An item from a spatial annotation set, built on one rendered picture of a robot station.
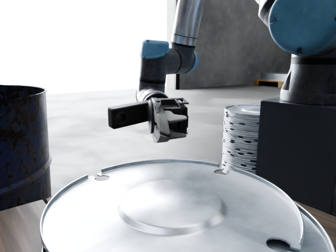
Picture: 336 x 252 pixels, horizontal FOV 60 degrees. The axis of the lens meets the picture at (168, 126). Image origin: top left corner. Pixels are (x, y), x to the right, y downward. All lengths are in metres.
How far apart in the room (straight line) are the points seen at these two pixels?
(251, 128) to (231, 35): 4.92
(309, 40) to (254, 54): 6.12
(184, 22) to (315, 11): 0.40
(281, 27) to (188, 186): 0.33
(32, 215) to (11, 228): 0.03
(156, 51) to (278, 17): 0.32
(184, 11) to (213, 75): 4.99
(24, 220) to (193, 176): 0.23
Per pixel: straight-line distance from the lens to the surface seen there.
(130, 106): 0.64
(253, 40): 6.65
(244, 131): 1.35
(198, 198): 0.36
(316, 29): 0.57
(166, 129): 0.52
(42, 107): 0.65
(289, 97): 0.72
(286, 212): 0.37
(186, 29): 0.86
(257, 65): 6.79
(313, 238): 0.35
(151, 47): 0.77
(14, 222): 0.42
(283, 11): 0.58
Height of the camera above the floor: 0.55
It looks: 13 degrees down
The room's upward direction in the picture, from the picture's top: straight up
